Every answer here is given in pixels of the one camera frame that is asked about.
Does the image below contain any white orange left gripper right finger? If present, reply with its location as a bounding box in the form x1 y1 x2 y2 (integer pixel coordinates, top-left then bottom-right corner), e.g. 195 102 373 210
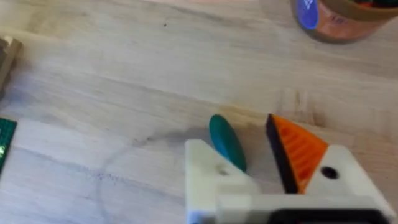
265 113 393 213

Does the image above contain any bare white left gripper left finger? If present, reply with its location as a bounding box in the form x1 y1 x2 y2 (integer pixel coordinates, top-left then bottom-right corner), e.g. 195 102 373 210
184 139 261 224

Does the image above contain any green disc with holes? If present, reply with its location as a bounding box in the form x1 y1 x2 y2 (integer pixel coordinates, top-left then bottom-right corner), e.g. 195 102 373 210
208 114 248 173

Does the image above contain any brown toy tub with toys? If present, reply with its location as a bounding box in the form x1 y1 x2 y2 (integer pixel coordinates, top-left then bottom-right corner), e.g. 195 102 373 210
290 0 398 44

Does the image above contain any green board with blocks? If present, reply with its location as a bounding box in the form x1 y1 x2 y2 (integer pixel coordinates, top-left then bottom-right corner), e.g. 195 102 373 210
0 118 18 175

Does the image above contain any beige cardboard box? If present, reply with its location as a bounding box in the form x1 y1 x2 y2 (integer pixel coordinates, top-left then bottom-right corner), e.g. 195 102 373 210
0 35 23 94

